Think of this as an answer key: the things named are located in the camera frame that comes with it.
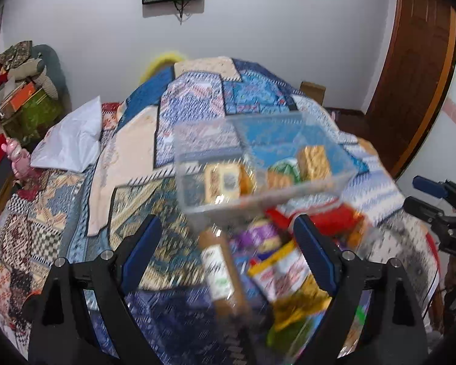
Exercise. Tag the orange snack packet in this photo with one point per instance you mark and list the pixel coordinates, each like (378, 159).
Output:
(278, 182)

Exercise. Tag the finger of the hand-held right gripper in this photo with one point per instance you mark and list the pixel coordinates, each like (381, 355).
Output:
(421, 206)
(427, 186)

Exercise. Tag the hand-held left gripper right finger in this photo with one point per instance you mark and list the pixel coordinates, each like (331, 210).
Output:
(312, 256)

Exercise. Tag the grey stuffed toy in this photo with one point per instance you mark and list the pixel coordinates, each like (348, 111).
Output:
(34, 70)

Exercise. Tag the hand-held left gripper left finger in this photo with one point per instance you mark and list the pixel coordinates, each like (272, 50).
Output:
(142, 253)

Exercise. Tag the wooden door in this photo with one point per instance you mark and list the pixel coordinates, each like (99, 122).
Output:
(410, 64)

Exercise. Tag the white pillow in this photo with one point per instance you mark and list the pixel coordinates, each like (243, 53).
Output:
(74, 140)

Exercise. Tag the long brown snack packet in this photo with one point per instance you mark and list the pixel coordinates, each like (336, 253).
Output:
(222, 273)

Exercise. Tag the white red snack packet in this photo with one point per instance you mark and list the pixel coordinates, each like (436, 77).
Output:
(285, 273)

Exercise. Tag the orange box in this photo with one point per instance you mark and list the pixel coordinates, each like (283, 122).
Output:
(21, 97)

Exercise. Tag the green patterned box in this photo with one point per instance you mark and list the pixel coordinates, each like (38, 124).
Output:
(34, 112)

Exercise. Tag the pink toy figure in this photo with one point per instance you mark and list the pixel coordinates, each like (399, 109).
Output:
(19, 157)

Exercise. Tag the clear plastic container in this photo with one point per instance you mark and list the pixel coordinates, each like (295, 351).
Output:
(250, 152)

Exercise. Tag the green snack packet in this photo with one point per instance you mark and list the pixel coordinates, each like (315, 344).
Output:
(285, 169)

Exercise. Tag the yellow round object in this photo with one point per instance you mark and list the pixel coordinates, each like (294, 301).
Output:
(157, 62)

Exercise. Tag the cardboard box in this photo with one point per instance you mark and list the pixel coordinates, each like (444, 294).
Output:
(313, 91)

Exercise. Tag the gold yellow snack packet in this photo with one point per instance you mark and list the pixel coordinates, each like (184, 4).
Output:
(314, 162)

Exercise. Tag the brown yellow snack packet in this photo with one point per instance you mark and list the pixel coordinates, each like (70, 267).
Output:
(224, 182)

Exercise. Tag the purple snack packet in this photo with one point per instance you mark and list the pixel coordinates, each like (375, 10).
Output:
(260, 235)

